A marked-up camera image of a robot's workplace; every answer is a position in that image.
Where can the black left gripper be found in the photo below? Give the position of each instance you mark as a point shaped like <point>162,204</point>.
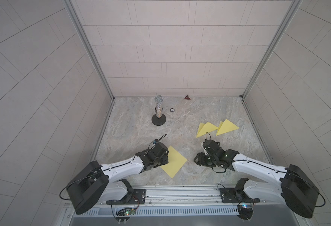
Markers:
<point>165,159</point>

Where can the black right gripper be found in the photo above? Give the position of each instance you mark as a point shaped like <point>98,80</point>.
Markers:
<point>199,158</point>

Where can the yellow square paper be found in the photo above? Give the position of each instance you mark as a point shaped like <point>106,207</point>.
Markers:
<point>205,128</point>

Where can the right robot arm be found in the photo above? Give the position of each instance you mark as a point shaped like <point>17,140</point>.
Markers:
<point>284,185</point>

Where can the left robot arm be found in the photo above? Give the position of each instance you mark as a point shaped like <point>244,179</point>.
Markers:
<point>106,182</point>

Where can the black round-base stand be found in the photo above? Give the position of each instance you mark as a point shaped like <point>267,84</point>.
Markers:
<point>158,118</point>

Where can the right circuit board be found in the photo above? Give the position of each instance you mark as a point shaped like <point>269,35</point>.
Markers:
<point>245,211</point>

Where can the circuit board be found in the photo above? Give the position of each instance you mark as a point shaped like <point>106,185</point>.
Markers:
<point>124,215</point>
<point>245,211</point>

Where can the vent grille strip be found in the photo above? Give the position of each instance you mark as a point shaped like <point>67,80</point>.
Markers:
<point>165,211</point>

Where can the left circuit board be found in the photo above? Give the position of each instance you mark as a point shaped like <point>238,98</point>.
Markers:
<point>124,215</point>

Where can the metal corner profile right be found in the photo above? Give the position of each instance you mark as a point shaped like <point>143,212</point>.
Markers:
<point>276,39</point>

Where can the metal corner profile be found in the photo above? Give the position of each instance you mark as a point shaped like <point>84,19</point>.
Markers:
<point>82,35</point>
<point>276,39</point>

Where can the metal corner profile left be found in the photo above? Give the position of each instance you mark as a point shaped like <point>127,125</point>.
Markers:
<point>82,35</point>

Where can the aluminium rail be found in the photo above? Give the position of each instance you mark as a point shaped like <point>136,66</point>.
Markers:
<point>202,195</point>

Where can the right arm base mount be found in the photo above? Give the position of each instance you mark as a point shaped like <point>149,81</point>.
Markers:
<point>236,194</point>

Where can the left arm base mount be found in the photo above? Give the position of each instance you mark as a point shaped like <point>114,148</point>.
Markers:
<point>122,192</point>

